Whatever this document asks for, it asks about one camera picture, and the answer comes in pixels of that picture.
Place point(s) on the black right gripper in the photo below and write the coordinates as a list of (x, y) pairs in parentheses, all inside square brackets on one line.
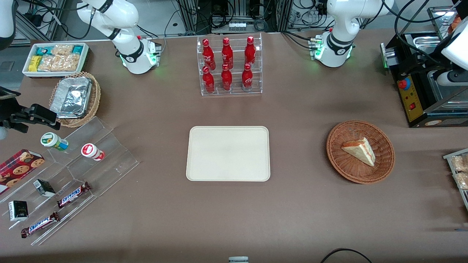
[(11, 110)]

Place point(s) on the triangular sandwich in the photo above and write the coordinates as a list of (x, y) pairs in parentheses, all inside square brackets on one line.
[(362, 150)]

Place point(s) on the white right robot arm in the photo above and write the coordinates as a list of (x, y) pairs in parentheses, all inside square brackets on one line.
[(126, 22)]

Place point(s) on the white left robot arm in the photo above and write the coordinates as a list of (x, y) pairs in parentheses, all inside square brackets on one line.
[(340, 22)]

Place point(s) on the oval wicker basket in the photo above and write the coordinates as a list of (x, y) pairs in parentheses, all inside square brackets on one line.
[(95, 96)]

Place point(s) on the cream rectangular tray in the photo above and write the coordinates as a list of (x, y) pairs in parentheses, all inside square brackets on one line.
[(228, 153)]

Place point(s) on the round brown wicker basket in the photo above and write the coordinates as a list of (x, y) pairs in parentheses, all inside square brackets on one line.
[(343, 166)]

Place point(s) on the grey tray with snacks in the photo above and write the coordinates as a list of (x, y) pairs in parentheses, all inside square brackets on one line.
[(448, 156)]

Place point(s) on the stainless steel tray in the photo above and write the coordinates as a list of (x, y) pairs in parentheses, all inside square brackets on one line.
[(440, 16)]

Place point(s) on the green label yogurt bottle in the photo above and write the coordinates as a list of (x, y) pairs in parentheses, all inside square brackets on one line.
[(53, 141)]

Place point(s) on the aluminium foil container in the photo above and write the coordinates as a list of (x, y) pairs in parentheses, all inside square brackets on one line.
[(71, 96)]

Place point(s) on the white rectangular snack bin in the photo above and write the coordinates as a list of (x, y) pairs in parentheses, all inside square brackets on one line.
[(25, 71)]

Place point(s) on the yellow snack packet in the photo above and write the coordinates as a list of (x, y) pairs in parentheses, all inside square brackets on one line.
[(35, 63)]

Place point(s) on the red cookie box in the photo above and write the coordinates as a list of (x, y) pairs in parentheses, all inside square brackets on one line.
[(18, 168)]

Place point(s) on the large clear cracker bag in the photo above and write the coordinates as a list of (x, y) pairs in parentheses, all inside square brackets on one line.
[(60, 63)]

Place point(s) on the red label yogurt bottle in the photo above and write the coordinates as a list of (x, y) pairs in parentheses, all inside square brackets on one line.
[(92, 151)]

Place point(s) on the teal snack packet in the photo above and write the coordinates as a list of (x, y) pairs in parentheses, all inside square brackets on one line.
[(44, 50), (77, 49)]

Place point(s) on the small black box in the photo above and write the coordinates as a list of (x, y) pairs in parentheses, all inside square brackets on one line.
[(18, 210), (44, 187)]

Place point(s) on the small clear cracker bag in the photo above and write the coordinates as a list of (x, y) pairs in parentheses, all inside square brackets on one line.
[(62, 49)]

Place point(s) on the clear acrylic stepped stand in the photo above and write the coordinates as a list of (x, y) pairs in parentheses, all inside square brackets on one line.
[(109, 164)]

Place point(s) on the snickers chocolate bar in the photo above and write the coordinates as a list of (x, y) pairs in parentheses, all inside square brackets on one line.
[(40, 224), (73, 194)]

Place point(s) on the red cola bottle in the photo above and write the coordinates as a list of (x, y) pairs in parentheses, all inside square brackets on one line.
[(250, 53), (227, 54), (208, 82), (208, 56), (226, 80), (247, 78)]

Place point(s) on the clear acrylic bottle rack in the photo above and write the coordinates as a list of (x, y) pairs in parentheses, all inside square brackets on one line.
[(256, 89)]

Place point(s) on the white power strip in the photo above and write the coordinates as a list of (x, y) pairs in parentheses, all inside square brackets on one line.
[(237, 26)]

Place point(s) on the small grey device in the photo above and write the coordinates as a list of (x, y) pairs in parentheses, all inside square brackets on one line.
[(238, 260)]

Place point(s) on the black machine with yellow panel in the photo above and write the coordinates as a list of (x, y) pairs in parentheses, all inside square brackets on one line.
[(413, 106)]

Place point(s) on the clear snack pack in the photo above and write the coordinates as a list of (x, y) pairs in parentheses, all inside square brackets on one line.
[(460, 163), (461, 180)]

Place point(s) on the aluminium frame rack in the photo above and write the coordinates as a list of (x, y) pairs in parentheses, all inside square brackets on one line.
[(190, 14)]

